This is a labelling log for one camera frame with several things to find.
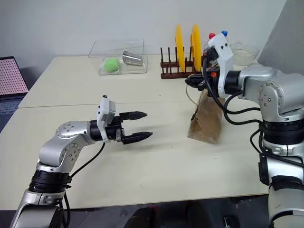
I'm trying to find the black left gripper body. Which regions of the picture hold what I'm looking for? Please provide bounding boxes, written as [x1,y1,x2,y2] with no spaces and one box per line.
[105,115,126,145]

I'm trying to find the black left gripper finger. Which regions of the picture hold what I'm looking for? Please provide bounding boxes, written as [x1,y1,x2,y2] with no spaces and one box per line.
[119,110,149,121]
[123,131,153,145]

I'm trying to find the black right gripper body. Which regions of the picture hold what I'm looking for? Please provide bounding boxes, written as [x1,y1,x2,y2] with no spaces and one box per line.
[201,47,220,97]

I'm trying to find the brown paper bag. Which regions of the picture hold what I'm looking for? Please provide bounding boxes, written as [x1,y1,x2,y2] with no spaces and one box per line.
[186,82,226,144]

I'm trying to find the brown wooden dish rack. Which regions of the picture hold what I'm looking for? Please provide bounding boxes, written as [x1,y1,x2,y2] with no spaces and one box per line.
[160,46,205,80]

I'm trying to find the yellow plate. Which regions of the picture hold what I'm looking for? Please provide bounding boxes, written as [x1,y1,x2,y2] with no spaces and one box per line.
[190,23,203,72]
[174,23,186,72]

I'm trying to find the clear bowl with white contents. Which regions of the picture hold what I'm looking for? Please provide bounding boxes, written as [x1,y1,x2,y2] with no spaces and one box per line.
[228,40,260,66]

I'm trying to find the red capped bottle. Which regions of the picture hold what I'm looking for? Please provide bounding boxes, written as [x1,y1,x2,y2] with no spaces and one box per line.
[204,33,216,52]

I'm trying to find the clear plastic box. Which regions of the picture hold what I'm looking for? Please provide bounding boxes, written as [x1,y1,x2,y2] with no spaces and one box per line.
[87,39,149,76]

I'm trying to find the green round sponge ball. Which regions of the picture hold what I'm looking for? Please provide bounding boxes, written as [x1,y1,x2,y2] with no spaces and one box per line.
[101,57,121,74]

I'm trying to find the silver metal cup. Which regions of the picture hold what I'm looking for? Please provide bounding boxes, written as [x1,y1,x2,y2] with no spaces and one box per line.
[122,50,145,66]

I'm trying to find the open laptop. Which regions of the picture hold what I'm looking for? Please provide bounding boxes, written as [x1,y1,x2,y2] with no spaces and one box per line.
[0,56,29,133]

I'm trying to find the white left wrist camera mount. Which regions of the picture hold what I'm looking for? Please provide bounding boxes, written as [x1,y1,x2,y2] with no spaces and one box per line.
[96,95,117,144]

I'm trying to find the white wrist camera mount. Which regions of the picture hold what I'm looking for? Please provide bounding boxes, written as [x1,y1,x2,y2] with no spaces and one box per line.
[96,95,117,144]
[208,33,235,98]

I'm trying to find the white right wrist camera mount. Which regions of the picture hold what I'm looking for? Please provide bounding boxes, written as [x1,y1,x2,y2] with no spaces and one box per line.
[208,33,235,98]

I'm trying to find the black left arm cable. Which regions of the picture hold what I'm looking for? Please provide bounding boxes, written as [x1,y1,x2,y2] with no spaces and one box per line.
[64,141,106,228]

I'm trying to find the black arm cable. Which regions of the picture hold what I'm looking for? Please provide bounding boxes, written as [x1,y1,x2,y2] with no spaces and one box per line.
[64,141,106,228]
[201,56,304,169]

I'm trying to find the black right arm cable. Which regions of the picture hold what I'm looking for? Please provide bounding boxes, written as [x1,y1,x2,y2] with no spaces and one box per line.
[201,56,304,169]

